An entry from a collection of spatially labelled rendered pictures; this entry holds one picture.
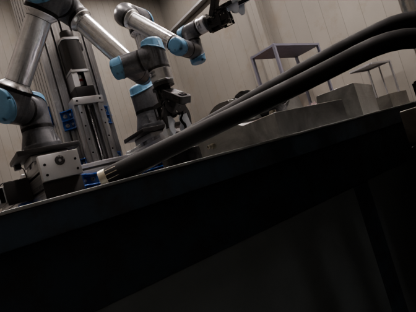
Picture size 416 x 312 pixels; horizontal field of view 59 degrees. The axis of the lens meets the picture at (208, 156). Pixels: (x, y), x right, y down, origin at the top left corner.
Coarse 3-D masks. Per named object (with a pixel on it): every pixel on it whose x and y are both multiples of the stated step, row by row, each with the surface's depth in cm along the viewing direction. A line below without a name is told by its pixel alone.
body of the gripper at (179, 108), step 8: (160, 80) 120; (168, 80) 121; (160, 88) 123; (160, 96) 124; (160, 104) 121; (168, 104) 120; (176, 104) 121; (160, 112) 123; (176, 112) 121; (160, 120) 125
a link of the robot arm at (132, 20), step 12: (120, 12) 170; (132, 12) 169; (120, 24) 174; (132, 24) 168; (144, 24) 165; (156, 24) 165; (144, 36) 169; (156, 36) 163; (168, 36) 161; (168, 48) 159; (180, 48) 156; (192, 48) 163
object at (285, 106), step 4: (240, 92) 93; (244, 92) 93; (236, 96) 94; (240, 96) 94; (288, 100) 96; (280, 104) 94; (284, 104) 95; (272, 108) 93; (276, 108) 93; (280, 108) 94; (284, 108) 95; (264, 112) 92; (268, 112) 93
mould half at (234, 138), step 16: (288, 112) 80; (304, 112) 84; (320, 112) 87; (336, 112) 91; (240, 128) 87; (256, 128) 83; (272, 128) 79; (288, 128) 79; (304, 128) 82; (208, 144) 98; (224, 144) 93; (240, 144) 88
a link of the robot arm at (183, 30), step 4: (188, 24) 170; (192, 24) 168; (180, 28) 172; (184, 28) 170; (188, 28) 169; (192, 28) 168; (196, 28) 168; (180, 32) 171; (184, 32) 170; (188, 32) 170; (192, 32) 169; (196, 32) 169; (180, 36) 172; (184, 36) 171; (188, 36) 170; (192, 36) 169; (196, 36) 170
